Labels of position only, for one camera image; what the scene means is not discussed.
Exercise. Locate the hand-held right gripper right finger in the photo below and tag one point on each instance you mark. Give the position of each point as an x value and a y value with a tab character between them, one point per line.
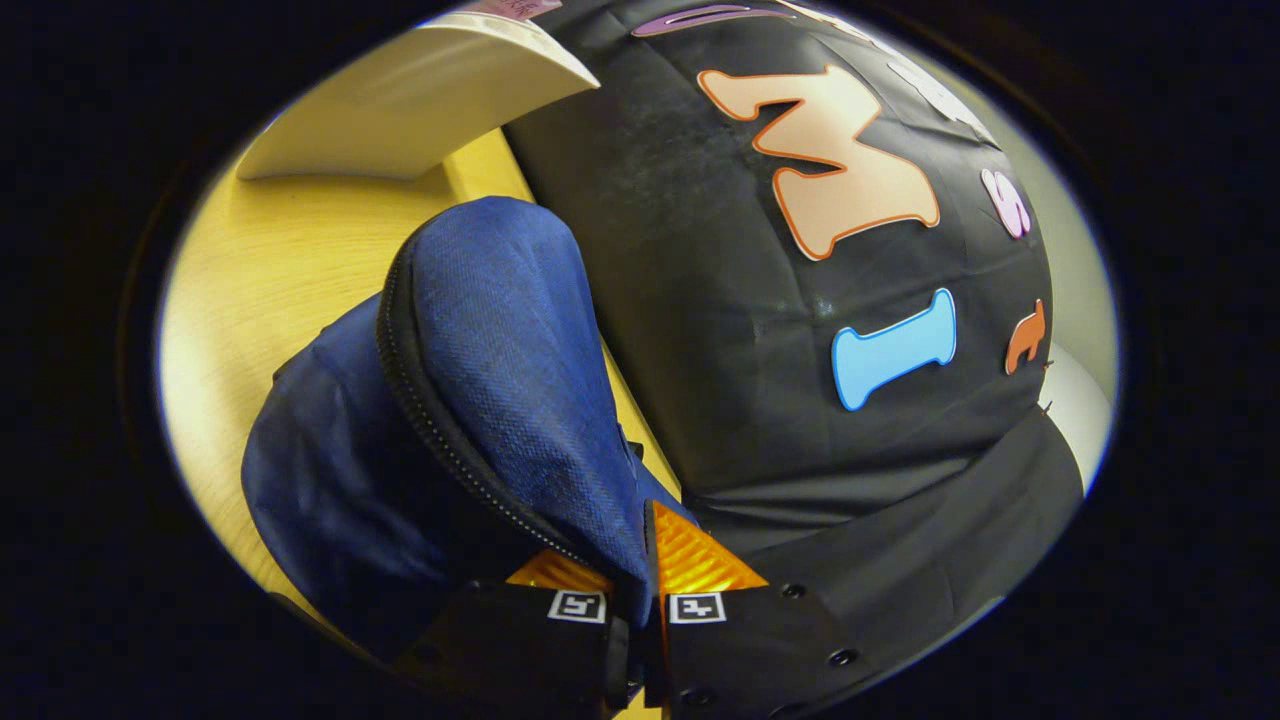
740	650

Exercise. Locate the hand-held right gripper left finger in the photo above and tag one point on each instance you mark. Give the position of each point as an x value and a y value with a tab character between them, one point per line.
520	650

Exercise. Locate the blue schoolbag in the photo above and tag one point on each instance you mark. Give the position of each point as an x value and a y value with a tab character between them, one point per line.
490	330

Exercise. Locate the white bookshelf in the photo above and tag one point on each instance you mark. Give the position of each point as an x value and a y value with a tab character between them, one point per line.
420	100

